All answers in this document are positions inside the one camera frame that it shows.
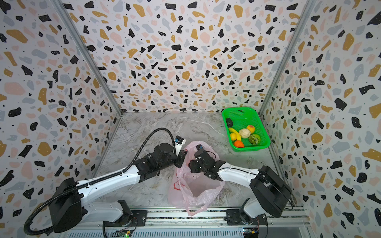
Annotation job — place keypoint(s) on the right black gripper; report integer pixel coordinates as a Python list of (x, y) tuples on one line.
[(195, 162)]

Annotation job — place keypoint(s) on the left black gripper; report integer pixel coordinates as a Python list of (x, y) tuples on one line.
[(179, 158)]

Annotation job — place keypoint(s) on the pink plastic bag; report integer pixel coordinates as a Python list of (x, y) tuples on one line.
[(193, 192)]

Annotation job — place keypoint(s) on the orange tangerine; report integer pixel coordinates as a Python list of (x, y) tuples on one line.
[(238, 144)]

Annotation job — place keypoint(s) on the yellow bell pepper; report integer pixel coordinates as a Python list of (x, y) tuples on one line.
[(233, 137)]

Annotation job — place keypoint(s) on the yellow banana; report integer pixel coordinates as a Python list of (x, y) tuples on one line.
[(231, 130)]

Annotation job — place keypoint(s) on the green fruit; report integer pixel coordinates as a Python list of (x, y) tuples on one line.
[(254, 139)]

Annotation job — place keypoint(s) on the green plastic basket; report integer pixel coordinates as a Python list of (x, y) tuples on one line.
[(242, 117)]

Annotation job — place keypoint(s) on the peach yellow red fruit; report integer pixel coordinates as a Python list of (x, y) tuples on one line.
[(251, 128)]

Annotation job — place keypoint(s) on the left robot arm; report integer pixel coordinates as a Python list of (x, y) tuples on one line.
[(76, 199)]

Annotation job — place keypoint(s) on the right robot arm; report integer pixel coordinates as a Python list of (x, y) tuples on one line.
[(271, 193)]

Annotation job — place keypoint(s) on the dark avocado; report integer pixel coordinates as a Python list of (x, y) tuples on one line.
[(229, 122)]

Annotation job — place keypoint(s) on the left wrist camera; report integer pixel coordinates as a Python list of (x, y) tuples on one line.
[(179, 143)]

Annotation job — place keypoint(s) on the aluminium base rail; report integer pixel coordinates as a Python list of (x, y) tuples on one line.
[(212, 223)]

